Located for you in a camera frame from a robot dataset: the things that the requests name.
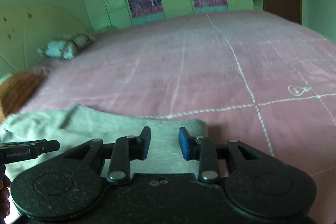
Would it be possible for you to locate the person's hand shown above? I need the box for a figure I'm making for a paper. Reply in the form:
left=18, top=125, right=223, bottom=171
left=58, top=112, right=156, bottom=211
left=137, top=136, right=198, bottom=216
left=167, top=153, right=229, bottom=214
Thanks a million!
left=0, top=175, right=11, bottom=223

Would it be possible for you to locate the orange striped pillow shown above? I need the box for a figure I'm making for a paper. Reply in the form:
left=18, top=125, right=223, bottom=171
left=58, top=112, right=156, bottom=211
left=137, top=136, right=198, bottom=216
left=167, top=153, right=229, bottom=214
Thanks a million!
left=1, top=72, right=44, bottom=122

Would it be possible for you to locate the pink quilted bedspread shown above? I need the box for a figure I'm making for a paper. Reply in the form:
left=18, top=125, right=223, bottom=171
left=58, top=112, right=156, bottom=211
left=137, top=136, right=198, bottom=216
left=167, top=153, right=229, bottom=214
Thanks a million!
left=24, top=11, right=335, bottom=223

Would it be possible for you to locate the pink pillow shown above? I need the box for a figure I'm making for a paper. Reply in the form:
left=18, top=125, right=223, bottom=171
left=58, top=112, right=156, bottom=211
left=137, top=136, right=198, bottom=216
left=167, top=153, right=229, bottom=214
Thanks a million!
left=28, top=57, right=67, bottom=77

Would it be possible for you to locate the white patterned pillow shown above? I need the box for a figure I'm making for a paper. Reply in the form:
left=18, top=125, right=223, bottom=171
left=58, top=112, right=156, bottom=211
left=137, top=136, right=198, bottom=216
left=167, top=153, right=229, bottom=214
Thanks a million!
left=35, top=33, right=94, bottom=59

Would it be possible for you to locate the white round headboard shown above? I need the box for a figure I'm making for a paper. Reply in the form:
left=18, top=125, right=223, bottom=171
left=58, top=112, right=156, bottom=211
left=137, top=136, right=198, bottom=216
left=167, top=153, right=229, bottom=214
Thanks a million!
left=1, top=2, right=93, bottom=77

